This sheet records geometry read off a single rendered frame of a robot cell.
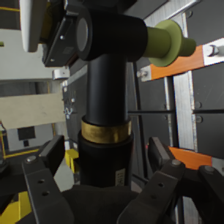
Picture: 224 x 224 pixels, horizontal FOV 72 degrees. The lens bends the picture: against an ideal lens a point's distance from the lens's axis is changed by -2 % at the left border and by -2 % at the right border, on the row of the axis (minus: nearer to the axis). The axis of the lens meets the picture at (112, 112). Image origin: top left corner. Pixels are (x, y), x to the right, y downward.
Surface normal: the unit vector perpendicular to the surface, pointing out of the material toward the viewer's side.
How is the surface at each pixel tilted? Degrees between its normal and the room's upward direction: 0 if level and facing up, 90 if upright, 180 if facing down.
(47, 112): 90
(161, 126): 0
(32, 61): 90
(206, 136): 0
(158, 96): 0
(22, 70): 90
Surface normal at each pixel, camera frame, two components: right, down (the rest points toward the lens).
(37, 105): 0.48, 0.00
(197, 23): -0.87, 0.12
